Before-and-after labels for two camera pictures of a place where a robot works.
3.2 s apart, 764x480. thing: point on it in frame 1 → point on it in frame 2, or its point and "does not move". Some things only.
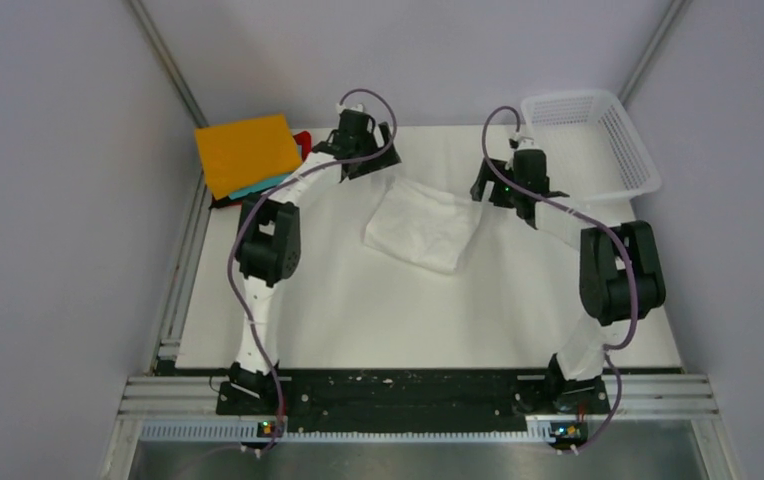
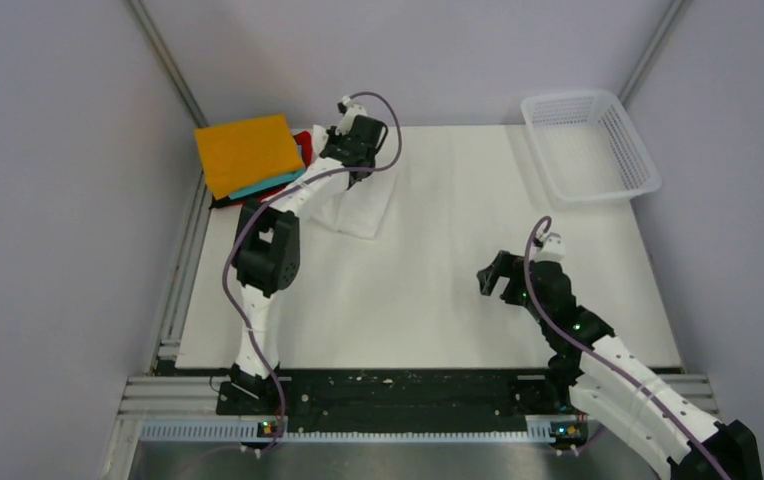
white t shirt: (427, 227) → (362, 211)
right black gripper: (495, 198) → (508, 265)
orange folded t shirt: (242, 154) does not move
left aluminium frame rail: (165, 363) does not move
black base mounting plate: (411, 402) does not move
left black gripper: (387, 159) does not move
